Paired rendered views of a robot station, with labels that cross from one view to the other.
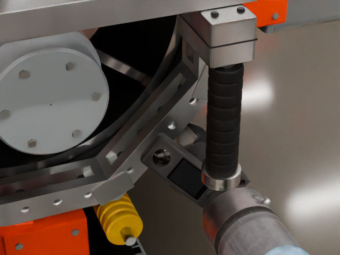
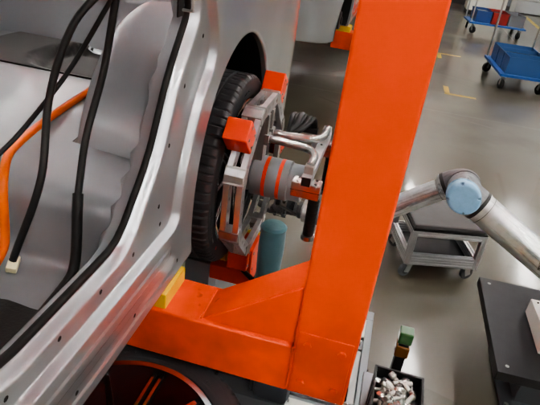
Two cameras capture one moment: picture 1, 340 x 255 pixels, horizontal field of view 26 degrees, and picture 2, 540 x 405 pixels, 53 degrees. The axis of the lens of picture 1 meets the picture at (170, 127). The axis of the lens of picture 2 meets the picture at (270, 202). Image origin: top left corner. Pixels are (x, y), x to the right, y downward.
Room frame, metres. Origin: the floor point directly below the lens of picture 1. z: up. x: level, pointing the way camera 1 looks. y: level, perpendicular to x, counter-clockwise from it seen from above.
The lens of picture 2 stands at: (-0.13, 1.58, 1.68)
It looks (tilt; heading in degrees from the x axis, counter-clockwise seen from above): 29 degrees down; 302
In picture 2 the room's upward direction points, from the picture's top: 8 degrees clockwise
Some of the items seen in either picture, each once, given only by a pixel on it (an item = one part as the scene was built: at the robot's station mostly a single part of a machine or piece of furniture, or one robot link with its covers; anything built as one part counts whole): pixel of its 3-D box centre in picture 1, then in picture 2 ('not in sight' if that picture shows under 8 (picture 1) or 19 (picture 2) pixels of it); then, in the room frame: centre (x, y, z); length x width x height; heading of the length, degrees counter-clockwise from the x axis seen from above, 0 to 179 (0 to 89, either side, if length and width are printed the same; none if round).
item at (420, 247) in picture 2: not in sight; (434, 236); (0.44, -1.10, 0.17); 0.43 x 0.36 x 0.34; 37
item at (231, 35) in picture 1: (215, 23); (324, 147); (0.68, -0.05, 0.93); 0.09 x 0.05 x 0.05; 21
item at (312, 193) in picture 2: not in sight; (306, 187); (0.56, 0.27, 0.93); 0.09 x 0.05 x 0.05; 21
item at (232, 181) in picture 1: (223, 120); (327, 173); (0.65, -0.06, 0.83); 0.04 x 0.04 x 0.16
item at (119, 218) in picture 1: (101, 184); not in sight; (0.95, 0.11, 0.51); 0.29 x 0.06 x 0.06; 21
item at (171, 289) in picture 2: not in sight; (153, 281); (0.76, 0.71, 0.70); 0.14 x 0.14 x 0.05; 21
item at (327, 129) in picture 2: not in sight; (302, 122); (0.73, 0.05, 1.03); 0.19 x 0.18 x 0.11; 21
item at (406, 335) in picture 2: not in sight; (406, 335); (0.13, 0.33, 0.64); 0.04 x 0.04 x 0.04; 21
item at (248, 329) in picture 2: not in sight; (210, 300); (0.60, 0.65, 0.69); 0.52 x 0.17 x 0.35; 21
